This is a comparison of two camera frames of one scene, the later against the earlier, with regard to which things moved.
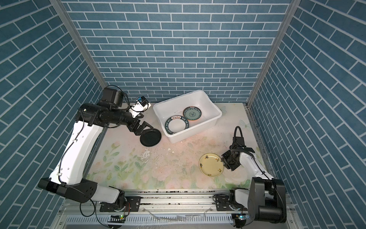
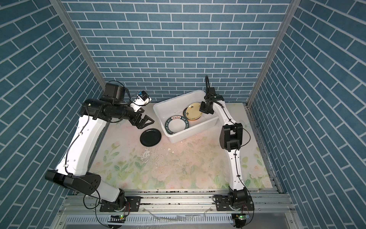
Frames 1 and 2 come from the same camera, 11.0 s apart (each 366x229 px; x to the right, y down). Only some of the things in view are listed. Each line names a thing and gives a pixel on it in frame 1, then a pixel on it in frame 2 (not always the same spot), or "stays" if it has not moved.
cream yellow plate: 210,164 -> 192,111
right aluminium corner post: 293,8 stays
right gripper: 226,163 -> 201,108
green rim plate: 176,123 stays
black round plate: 150,138 stays
